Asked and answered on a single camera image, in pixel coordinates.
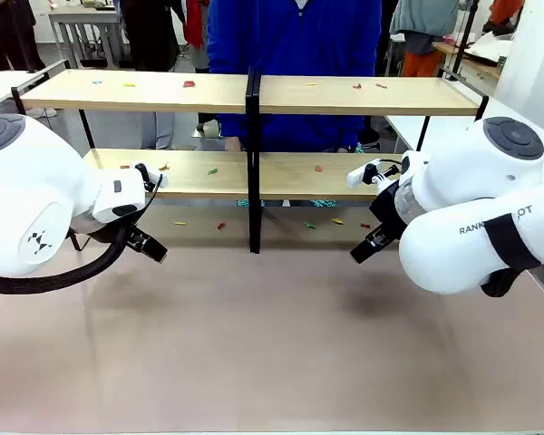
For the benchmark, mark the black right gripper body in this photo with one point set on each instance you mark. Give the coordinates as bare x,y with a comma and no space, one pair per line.
387,208

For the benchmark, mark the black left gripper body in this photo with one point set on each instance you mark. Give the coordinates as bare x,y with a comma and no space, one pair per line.
123,223

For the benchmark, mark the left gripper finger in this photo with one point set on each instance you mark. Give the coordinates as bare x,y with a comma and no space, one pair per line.
156,253
136,238

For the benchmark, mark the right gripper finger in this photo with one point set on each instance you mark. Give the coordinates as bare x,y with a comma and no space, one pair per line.
381,233
360,254

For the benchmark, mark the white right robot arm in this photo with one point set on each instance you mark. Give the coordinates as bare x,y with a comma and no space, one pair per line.
480,181

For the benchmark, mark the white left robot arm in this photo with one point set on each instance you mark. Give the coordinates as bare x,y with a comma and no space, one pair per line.
36,190

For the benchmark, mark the person's right hand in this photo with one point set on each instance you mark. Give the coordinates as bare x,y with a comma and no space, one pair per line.
232,144

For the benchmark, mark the orange paper scrap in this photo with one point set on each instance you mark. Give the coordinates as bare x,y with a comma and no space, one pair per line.
164,167

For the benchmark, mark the white side table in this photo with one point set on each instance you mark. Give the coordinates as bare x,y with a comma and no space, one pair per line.
0,88
403,131

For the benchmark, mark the wooden workbench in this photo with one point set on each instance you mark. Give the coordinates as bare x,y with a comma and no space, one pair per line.
471,63

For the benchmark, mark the black stand pole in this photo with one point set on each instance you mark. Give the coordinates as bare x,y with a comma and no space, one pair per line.
464,41

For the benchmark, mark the bystander grey sweater orange trousers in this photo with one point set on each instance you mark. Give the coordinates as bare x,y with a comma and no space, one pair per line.
424,27

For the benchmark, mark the person in blue jacket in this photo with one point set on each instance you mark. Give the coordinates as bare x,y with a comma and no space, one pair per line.
299,41

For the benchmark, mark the white paper sheets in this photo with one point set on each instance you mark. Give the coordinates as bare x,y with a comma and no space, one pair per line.
489,45

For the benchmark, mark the bystander dark top grey trousers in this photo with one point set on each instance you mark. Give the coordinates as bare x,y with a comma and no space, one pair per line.
149,31

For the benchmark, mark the white pillar panel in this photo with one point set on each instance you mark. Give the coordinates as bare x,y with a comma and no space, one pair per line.
530,59

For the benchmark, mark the grey metal desk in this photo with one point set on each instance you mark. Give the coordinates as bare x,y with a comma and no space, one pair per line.
86,18

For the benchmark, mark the bystander in black clothes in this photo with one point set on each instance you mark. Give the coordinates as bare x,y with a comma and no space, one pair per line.
18,31

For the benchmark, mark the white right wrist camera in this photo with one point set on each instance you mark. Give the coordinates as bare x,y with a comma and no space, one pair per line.
358,176

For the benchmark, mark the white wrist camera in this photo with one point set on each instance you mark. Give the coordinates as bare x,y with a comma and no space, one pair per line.
358,176
154,176

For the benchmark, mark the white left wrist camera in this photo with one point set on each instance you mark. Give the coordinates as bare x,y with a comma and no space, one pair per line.
154,176

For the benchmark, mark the wooden shelf unit black frame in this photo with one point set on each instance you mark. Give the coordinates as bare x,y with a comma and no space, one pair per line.
367,97
140,93

